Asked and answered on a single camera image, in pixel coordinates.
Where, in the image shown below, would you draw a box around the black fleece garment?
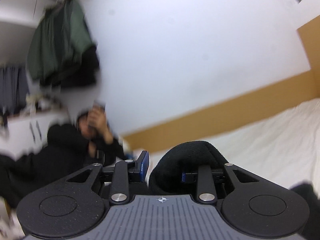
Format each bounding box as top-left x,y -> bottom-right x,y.
149,141 -> 228,195

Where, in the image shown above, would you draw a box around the hanging green black clothes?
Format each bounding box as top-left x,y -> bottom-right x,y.
27,0 -> 100,89

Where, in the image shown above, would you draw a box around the person in black hoodie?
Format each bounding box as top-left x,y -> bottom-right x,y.
1,110 -> 127,208

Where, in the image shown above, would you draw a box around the dark smartphone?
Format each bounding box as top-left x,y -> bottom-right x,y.
87,100 -> 107,128

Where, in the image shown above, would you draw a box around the white bed sheet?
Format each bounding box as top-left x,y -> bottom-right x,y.
150,97 -> 320,190

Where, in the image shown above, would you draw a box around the shoes on cabinet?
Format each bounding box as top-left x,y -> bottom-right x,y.
24,93 -> 63,113

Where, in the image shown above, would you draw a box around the black garment pile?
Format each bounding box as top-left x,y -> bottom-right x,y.
291,183 -> 320,239

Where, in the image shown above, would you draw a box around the white cabinet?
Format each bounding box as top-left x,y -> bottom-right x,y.
1,109 -> 69,159

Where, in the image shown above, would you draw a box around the wooden headboard panel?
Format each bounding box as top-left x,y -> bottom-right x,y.
124,17 -> 319,153

